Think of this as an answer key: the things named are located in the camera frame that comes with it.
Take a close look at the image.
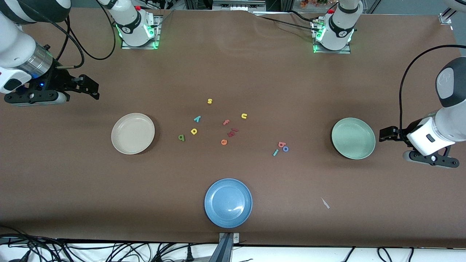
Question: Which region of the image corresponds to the brown table cover sheet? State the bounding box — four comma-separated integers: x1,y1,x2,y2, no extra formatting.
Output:
0,7,466,249

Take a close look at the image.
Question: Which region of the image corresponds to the blue plate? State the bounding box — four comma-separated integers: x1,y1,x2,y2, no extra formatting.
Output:
204,178,253,229

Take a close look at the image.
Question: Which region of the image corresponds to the pale green plate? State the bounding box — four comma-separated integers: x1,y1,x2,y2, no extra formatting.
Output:
331,117,376,160

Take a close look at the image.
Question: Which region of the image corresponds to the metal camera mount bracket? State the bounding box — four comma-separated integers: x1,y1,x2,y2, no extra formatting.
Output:
218,232,241,262

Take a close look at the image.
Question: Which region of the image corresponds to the grey metal box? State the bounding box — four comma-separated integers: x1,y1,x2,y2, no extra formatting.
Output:
212,0,267,10

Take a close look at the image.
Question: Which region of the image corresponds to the beige brown plate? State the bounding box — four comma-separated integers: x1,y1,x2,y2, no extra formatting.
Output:
111,113,155,155

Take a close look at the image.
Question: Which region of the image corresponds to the black base cable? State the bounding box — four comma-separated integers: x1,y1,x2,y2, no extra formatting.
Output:
288,10,319,23
259,15,319,32

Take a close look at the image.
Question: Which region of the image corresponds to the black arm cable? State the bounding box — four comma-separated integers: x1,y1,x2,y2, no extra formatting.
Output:
36,0,117,70
399,45,466,144

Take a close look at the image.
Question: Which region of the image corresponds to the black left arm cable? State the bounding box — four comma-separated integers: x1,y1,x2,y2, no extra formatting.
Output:
399,45,466,144

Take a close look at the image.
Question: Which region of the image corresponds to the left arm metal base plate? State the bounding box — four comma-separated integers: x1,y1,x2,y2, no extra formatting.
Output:
312,18,352,54

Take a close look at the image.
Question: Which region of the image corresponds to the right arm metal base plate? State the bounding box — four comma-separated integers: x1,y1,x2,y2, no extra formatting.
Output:
121,15,161,49

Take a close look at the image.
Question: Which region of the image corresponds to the black tangled floor cable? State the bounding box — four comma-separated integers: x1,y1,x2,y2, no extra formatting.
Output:
0,226,77,262

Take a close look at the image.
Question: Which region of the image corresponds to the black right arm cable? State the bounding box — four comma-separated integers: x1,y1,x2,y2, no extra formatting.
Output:
36,0,117,70

